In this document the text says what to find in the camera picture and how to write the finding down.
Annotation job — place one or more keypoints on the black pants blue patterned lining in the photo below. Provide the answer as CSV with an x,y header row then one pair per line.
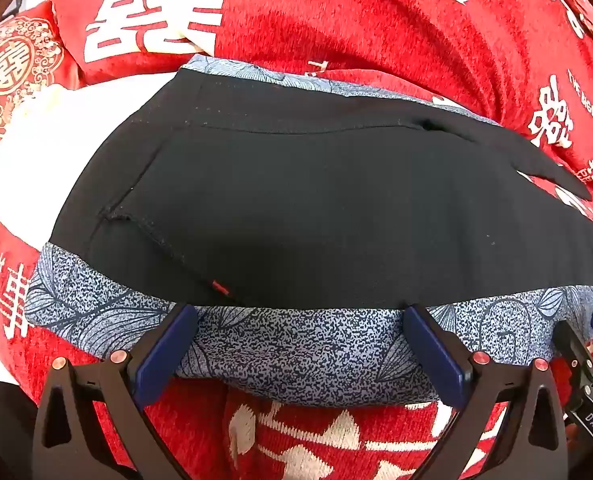
x,y
301,200

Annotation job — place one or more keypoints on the red printed blanket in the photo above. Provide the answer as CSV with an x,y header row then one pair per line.
x,y
376,25

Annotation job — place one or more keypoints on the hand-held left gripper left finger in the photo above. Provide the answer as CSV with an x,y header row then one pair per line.
x,y
164,350

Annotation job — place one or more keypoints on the white bed sheet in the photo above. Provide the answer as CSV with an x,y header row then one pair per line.
x,y
51,130

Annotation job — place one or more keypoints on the dark cloth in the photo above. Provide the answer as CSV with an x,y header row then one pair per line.
x,y
1,435

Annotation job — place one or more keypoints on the red pillow gold emblem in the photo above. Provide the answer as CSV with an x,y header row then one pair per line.
x,y
11,70

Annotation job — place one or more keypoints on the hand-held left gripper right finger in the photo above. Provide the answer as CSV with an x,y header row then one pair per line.
x,y
434,352

